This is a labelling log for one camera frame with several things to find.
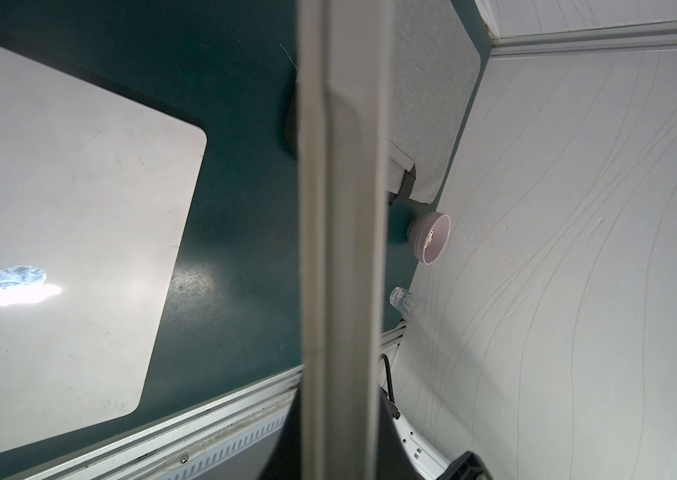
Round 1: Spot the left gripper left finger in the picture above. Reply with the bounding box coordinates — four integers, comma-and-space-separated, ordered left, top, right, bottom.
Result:
258, 386, 302, 480

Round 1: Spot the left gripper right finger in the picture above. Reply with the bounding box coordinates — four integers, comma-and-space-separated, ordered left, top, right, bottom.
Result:
376, 389, 421, 480

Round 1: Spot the silver laptop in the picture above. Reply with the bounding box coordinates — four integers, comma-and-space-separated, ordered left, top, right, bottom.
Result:
0, 47, 206, 453
298, 1, 394, 479

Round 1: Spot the grey laptop sleeve back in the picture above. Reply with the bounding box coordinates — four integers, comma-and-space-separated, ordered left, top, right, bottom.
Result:
387, 1, 480, 204

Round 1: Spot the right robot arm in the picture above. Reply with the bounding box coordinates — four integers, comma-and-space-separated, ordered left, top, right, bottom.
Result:
377, 354, 492, 479

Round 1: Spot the clear plastic cup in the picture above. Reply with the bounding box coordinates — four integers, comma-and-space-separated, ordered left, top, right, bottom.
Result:
389, 287, 425, 321

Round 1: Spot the pink bowl with snacks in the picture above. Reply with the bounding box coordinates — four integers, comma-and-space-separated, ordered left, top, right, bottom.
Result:
407, 212, 451, 265

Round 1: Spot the aluminium front rail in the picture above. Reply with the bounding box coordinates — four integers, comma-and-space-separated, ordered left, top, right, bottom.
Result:
7, 323, 408, 480

